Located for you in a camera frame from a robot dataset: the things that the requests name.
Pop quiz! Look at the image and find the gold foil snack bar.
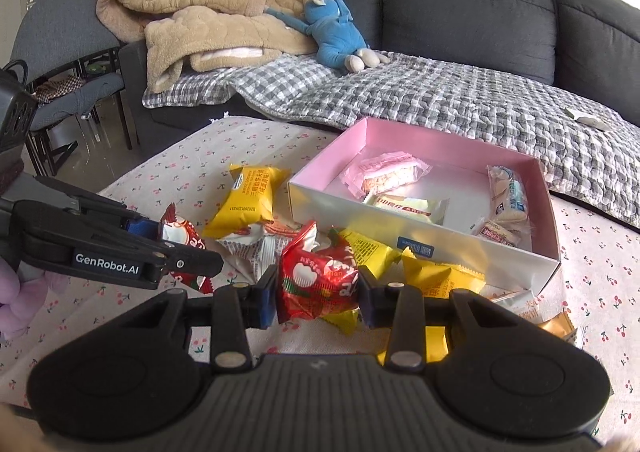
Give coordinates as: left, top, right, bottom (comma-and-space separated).
538, 312, 577, 344

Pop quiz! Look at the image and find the white packet on sofa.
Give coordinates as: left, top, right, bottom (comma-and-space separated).
564, 107, 611, 132

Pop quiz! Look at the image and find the blue white wrapped snack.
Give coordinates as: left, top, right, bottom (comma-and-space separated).
487, 166, 528, 223

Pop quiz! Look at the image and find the yellow snack packet far left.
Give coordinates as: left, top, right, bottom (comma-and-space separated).
203, 165, 291, 239

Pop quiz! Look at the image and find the cherry print tablecloth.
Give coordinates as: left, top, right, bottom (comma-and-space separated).
1, 118, 639, 441

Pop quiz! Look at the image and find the beige quilted blanket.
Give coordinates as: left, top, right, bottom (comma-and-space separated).
96, 0, 317, 93

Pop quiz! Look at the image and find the pink wrapped snack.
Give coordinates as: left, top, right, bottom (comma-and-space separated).
340, 152, 432, 199

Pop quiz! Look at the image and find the blue plush toy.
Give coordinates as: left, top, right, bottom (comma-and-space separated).
264, 0, 390, 74

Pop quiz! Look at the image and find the large yellow snack packet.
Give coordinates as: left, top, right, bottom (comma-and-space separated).
401, 247, 486, 363

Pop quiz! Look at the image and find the pale green snack packet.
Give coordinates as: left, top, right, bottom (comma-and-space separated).
363, 194, 449, 225

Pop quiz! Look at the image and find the small white biscuit packet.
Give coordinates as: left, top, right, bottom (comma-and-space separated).
471, 218, 532, 249

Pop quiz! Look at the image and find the yellow snack packet middle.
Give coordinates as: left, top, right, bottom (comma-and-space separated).
322, 227, 400, 336

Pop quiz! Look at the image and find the white red-print snack packet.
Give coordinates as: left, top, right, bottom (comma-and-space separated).
217, 222, 298, 284

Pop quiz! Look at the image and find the grey office chair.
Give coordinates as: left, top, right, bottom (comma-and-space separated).
11, 0, 132, 177

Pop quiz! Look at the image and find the grey checked sofa blanket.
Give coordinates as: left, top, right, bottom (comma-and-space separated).
142, 53, 640, 227

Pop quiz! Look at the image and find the pink cardboard box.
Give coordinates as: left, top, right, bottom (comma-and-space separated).
288, 118, 560, 294

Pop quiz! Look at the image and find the red snack packet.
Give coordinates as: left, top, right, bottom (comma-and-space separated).
277, 221, 358, 324
158, 203, 215, 295

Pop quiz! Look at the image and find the small white cookie packet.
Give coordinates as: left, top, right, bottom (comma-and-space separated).
491, 290, 544, 325

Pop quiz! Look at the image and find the dark grey sofa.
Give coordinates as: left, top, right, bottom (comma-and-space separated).
117, 0, 640, 159

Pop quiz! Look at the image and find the gloved left hand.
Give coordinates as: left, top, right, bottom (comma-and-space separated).
0, 259, 70, 342

